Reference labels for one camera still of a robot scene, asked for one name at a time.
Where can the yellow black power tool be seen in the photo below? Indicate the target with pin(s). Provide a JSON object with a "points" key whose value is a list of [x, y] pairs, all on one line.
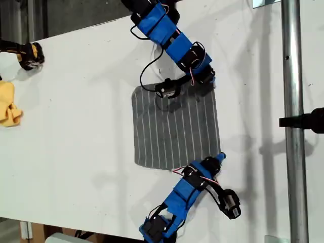
{"points": [[30, 55]]}

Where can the steel post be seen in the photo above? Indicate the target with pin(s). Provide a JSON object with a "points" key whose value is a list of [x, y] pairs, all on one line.
{"points": [[293, 76]]}

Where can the brown cardboard box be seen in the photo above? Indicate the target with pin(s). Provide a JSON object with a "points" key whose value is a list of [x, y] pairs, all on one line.
{"points": [[38, 234]]}

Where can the black clamp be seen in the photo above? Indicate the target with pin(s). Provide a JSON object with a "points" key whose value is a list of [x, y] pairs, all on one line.
{"points": [[303, 121]]}

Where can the yellow cloth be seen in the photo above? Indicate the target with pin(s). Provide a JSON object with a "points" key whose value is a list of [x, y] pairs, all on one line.
{"points": [[6, 106]]}

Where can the white plastic box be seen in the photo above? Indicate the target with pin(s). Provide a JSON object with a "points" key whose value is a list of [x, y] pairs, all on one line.
{"points": [[60, 238]]}

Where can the grey white-striped towel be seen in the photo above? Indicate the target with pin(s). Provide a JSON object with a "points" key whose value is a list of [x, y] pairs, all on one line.
{"points": [[174, 131]]}

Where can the white metal bracket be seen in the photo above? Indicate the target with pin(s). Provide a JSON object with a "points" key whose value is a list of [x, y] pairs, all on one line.
{"points": [[26, 230]]}

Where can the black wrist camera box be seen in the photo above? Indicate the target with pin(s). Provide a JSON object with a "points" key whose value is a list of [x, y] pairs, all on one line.
{"points": [[165, 89], [231, 203]]}

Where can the black camera stalk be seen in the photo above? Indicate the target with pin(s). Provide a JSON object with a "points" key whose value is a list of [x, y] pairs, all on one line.
{"points": [[215, 187], [182, 80]]}

